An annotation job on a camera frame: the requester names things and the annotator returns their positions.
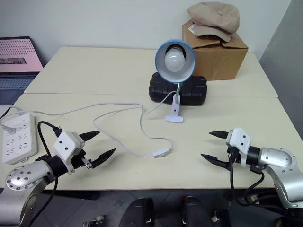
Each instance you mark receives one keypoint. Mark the blue clip desk lamp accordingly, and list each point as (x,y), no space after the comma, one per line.
(163,71)

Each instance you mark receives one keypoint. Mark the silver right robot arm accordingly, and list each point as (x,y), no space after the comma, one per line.
(277,158)

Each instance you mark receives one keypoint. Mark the white plug with cable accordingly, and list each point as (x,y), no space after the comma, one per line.
(9,130)

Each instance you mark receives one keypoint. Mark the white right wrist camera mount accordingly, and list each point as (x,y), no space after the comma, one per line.
(239,139)

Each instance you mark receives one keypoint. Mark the black plastic case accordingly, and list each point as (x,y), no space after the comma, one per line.
(194,92)

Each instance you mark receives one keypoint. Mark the white power strip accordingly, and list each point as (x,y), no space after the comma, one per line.
(21,142)

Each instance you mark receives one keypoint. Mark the brown cardboard box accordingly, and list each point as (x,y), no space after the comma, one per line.
(220,61)

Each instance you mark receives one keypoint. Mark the dark rounded shape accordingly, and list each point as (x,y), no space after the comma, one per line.
(196,211)
(137,212)

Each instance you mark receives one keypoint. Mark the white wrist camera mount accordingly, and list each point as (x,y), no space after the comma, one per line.
(66,144)
(239,139)

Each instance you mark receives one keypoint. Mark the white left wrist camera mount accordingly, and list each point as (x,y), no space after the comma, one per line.
(66,144)

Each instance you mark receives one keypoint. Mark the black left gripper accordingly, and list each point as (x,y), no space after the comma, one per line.
(81,159)

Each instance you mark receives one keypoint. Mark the laptop with pink screen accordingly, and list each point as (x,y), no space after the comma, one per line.
(14,54)

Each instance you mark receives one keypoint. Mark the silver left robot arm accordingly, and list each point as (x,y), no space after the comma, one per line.
(23,177)

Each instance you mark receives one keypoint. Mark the white light bulb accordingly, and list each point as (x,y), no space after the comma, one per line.
(174,61)

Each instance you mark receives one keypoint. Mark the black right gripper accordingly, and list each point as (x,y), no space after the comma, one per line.
(234,156)

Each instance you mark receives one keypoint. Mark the beige flat cap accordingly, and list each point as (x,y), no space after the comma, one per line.
(213,16)

